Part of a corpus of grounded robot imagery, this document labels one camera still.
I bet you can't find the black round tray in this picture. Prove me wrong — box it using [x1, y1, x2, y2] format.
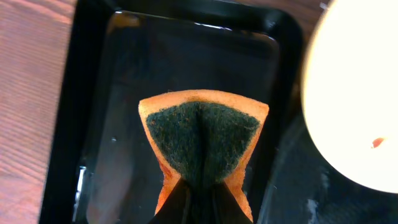
[259, 114, 397, 224]

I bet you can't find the green and yellow sponge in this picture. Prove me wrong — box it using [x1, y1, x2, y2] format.
[138, 90, 269, 223]

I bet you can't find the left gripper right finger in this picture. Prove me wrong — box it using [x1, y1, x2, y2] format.
[214, 183, 252, 224]

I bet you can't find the black rectangular tray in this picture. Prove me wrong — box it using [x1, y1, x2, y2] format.
[39, 1, 303, 223]

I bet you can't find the yellow plate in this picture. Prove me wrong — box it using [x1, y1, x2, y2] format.
[301, 0, 397, 193]

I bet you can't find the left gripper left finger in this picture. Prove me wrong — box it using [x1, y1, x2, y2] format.
[148, 179, 190, 224]

